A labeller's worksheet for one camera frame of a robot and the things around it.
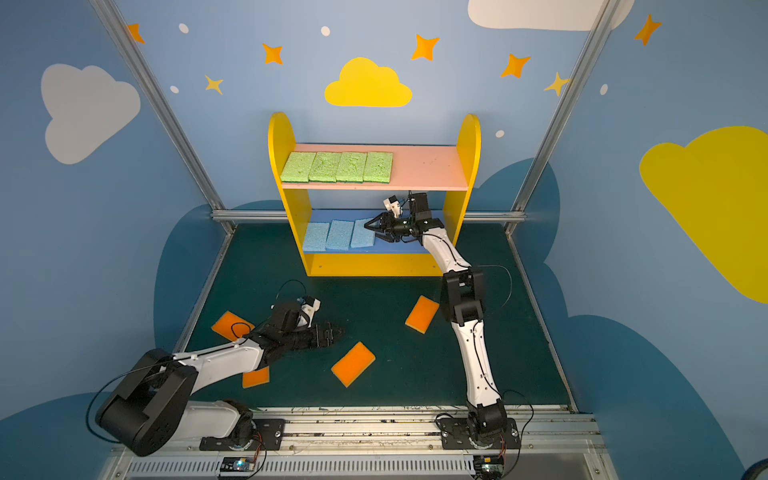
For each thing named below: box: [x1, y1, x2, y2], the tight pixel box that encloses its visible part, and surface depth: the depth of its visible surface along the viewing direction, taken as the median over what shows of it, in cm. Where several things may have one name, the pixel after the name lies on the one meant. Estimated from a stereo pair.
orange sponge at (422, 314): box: [405, 295, 440, 335], surface depth 98 cm
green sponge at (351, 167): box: [335, 152, 368, 184], surface depth 78 cm
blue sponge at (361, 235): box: [350, 218, 376, 248], surface depth 99 cm
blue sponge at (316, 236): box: [304, 222, 330, 251], surface depth 100 cm
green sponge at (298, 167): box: [280, 152, 317, 183], surface depth 78 cm
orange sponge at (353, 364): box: [331, 341, 376, 388], surface depth 87 cm
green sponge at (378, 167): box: [362, 152, 393, 184], surface depth 79 cm
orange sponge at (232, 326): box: [211, 310, 255, 342], surface depth 95 cm
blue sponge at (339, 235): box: [325, 220, 354, 250], surface depth 101 cm
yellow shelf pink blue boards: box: [268, 112, 482, 276], surface depth 82 cm
